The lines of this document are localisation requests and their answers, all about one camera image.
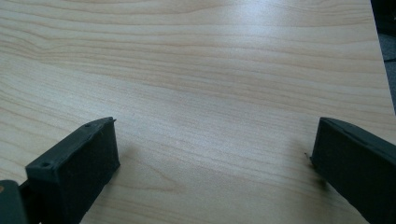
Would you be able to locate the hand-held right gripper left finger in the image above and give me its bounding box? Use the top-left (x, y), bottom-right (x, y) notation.
top-left (19, 117), bottom-right (121, 224)

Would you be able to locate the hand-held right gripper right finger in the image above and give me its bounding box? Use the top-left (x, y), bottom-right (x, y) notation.
top-left (310, 117), bottom-right (396, 224)

